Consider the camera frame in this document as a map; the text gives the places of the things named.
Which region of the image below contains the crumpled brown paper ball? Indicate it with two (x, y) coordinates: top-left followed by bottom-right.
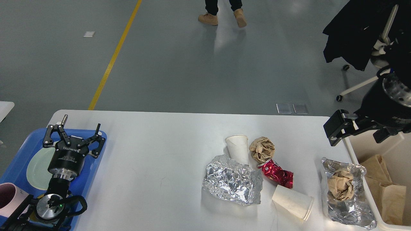
(249, 137), (275, 164)

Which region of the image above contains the crushed red can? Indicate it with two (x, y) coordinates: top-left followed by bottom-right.
(257, 159), (294, 189)

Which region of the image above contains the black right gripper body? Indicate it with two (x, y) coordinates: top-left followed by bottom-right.
(354, 75), (411, 133)

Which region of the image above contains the foil with brown paper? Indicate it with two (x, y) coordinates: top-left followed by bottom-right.
(321, 157), (377, 230)

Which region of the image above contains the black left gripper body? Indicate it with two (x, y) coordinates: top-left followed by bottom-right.
(48, 143), (89, 179)

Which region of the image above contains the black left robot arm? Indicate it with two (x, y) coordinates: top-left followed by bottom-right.
(1, 115), (107, 231)

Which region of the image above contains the dark teal mug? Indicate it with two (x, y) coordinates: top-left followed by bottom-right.
(29, 212), (72, 230)

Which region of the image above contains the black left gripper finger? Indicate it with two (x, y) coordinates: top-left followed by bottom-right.
(43, 115), (72, 149)
(76, 124), (106, 159)

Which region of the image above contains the crumpled aluminium foil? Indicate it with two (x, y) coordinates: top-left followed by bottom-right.
(202, 154), (263, 206)

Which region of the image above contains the beige plastic bin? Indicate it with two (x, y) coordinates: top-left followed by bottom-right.
(342, 131), (411, 231)

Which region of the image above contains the pink mug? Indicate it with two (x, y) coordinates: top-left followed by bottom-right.
(0, 183), (28, 218)

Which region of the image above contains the green plate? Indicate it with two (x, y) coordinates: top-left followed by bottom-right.
(26, 147), (55, 190)

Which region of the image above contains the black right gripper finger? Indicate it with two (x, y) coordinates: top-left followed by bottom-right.
(323, 109), (376, 146)
(373, 127), (411, 143)

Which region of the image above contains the lying white paper cup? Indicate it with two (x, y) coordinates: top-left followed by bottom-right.
(272, 185), (314, 221)

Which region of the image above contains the white side table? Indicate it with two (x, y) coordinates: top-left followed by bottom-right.
(0, 101), (15, 122)

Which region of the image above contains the brown paper bag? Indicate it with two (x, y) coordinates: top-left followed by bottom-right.
(365, 176), (407, 225)
(361, 155), (392, 183)

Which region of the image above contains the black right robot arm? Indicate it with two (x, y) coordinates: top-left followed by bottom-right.
(323, 32), (411, 146)

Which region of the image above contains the person in tan boots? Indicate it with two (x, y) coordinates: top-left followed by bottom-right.
(198, 0), (248, 28)

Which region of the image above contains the upright white paper cup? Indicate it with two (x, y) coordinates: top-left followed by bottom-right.
(225, 135), (249, 166)

